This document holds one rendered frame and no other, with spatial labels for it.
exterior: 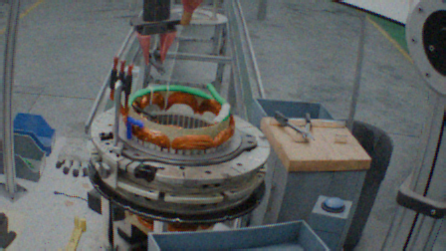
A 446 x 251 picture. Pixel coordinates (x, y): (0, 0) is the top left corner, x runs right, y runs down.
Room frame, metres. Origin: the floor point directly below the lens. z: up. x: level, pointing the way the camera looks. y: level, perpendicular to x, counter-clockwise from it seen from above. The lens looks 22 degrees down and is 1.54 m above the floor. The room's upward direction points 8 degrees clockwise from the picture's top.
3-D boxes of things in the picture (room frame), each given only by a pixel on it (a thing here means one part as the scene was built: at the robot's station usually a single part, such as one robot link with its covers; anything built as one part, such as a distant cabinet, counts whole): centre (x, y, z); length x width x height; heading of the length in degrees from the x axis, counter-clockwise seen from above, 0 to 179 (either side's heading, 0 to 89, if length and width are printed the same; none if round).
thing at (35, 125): (1.53, 0.57, 0.82); 0.16 x 0.14 x 0.07; 96
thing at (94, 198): (1.26, 0.24, 0.81); 0.10 x 0.06 x 0.06; 61
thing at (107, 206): (1.05, 0.20, 0.91); 0.02 x 0.02 x 0.21
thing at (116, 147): (0.94, 0.16, 1.15); 0.03 x 0.02 x 0.12; 178
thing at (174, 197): (0.91, 0.03, 1.06); 0.09 x 0.04 x 0.01; 96
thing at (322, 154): (1.20, -0.19, 1.05); 0.20 x 0.19 x 0.02; 15
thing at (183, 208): (1.05, 0.08, 1.05); 0.29 x 0.29 x 0.06
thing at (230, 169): (1.05, 0.08, 1.09); 0.32 x 0.32 x 0.01
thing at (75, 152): (1.51, 0.40, 0.79); 0.24 x 0.12 x 0.02; 4
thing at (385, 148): (2.55, -0.61, 0.39); 0.39 x 0.39 x 0.35
